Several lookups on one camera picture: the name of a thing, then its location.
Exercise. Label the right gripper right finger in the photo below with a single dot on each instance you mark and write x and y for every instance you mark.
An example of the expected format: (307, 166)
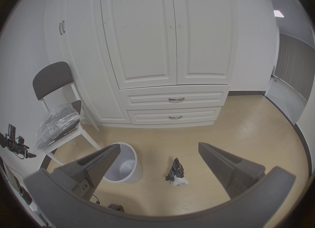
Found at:
(221, 165)

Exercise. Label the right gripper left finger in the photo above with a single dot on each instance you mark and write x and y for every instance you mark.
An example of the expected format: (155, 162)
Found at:
(98, 163)

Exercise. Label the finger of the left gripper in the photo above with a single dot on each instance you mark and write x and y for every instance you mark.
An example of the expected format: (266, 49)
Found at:
(30, 155)

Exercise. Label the clear plastic bag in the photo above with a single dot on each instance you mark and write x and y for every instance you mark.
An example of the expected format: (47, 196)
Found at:
(56, 123)

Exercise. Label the white trash bin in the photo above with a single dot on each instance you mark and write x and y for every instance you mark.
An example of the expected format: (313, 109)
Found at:
(134, 170)

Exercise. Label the white printed wrapper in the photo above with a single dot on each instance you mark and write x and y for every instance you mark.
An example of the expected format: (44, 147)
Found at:
(181, 184)

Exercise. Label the white chair grey seat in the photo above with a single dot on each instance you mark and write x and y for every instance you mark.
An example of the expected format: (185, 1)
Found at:
(51, 77)

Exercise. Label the grey curtain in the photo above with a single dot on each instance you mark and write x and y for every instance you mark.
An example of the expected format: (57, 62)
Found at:
(292, 62)

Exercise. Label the white wardrobe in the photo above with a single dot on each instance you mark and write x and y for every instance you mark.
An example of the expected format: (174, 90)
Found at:
(147, 37)

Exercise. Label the ceiling light panel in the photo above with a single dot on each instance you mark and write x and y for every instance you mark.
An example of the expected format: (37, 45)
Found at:
(278, 14)

